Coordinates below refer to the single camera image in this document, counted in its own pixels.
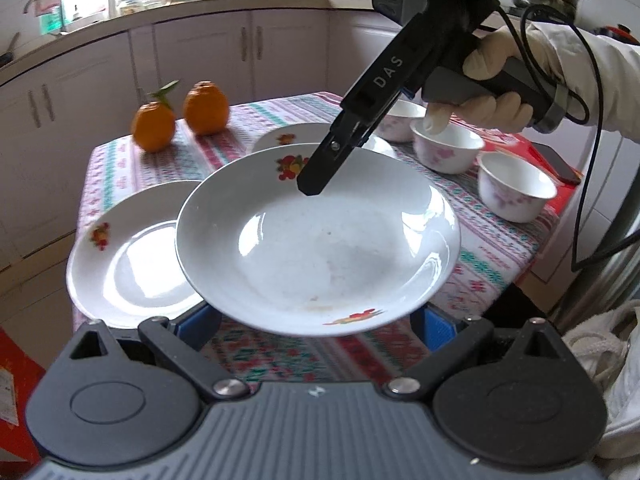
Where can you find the red printed carton box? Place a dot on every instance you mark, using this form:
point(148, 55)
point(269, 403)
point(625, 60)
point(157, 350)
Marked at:
point(520, 147)

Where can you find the white bowl with pink flowers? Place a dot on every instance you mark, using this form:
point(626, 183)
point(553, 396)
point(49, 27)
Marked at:
point(397, 122)
point(515, 190)
point(445, 152)

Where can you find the glass jar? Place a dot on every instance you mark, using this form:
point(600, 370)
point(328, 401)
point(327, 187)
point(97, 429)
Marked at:
point(129, 6)

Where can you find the white cabinet door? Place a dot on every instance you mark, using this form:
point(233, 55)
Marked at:
point(367, 45)
point(200, 60)
point(20, 170)
point(292, 55)
point(90, 130)

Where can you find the green and pink package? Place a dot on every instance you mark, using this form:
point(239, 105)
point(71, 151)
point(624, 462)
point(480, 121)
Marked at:
point(51, 15)

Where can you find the patterned red green tablecloth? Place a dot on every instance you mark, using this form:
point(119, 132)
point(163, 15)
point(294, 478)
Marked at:
point(480, 260)

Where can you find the red lidded pot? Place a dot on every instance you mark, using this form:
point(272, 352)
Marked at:
point(617, 34)

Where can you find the person's right hand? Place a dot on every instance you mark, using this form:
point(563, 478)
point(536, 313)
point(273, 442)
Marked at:
point(492, 57)

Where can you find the person's right forearm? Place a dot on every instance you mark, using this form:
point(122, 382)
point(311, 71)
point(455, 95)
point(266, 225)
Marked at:
point(600, 80)

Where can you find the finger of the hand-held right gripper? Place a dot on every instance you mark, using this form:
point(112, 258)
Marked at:
point(367, 130)
point(322, 167)

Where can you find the large orange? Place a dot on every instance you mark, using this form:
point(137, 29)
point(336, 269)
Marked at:
point(206, 107)

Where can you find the stainless steel appliance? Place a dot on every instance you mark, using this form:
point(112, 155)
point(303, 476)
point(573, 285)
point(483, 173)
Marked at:
point(605, 280)

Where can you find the chrome kitchen faucet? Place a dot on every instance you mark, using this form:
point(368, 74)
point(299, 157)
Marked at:
point(31, 2)

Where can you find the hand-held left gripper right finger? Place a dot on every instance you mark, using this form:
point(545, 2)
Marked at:
point(442, 330)

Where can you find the small orange with leaf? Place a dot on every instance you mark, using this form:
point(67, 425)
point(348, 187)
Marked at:
point(152, 127)

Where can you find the black smartphone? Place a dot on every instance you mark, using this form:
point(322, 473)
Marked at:
point(557, 162)

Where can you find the white fleece clothing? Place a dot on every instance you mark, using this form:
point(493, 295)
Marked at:
point(615, 375)

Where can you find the red cardboard carton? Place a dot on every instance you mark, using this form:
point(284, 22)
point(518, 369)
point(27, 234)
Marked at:
point(17, 390)

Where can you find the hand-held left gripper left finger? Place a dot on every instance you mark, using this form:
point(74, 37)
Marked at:
point(197, 327)

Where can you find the white plate with fruit print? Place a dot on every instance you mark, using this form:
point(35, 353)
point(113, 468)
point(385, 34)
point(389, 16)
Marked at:
point(320, 255)
point(135, 270)
point(280, 136)

